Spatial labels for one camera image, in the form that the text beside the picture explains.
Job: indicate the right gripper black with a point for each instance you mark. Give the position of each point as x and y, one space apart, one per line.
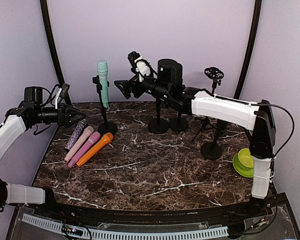
127 90

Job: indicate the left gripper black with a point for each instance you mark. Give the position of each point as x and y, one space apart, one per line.
64 115

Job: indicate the glitter microphone with silver grille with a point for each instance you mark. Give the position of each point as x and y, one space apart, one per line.
78 130

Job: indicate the mint green microphone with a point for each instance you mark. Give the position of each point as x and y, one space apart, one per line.
102 70

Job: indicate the pink microphone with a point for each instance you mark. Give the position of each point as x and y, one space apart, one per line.
93 138

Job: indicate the cream white microphone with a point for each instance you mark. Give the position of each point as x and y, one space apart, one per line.
84 136

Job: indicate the orange microphone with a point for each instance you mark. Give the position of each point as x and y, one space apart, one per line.
106 139

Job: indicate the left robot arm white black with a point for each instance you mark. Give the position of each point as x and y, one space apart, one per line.
32 111

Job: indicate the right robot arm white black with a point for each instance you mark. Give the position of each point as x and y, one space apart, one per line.
166 84

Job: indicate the green bowl on saucer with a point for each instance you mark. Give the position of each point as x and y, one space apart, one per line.
243 163

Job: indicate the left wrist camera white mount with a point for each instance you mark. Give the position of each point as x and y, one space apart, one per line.
61 95

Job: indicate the black front rail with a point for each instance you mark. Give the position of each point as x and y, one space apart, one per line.
212 215

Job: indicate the left black corner post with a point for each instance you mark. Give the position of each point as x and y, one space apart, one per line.
51 42

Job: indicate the black corner post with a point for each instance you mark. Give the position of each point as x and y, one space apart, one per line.
249 49
51 42

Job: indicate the white slotted cable duct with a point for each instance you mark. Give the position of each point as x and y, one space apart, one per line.
111 231

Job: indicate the right black corner post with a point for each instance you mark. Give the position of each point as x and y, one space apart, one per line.
249 49

